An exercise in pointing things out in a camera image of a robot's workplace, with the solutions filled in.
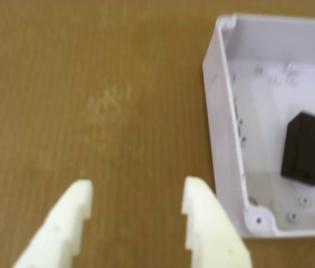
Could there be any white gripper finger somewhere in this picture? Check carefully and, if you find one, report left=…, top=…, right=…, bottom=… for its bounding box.
left=180, top=176, right=254, bottom=268
left=11, top=179, right=94, bottom=268

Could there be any black rectangular block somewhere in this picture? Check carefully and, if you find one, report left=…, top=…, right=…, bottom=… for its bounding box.
left=280, top=111, right=315, bottom=186

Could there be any light grey plastic box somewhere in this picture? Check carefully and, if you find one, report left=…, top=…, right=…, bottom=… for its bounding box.
left=202, top=12, right=315, bottom=240

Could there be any brown cardboard sheet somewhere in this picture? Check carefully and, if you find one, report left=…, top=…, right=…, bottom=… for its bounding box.
left=0, top=0, right=315, bottom=268

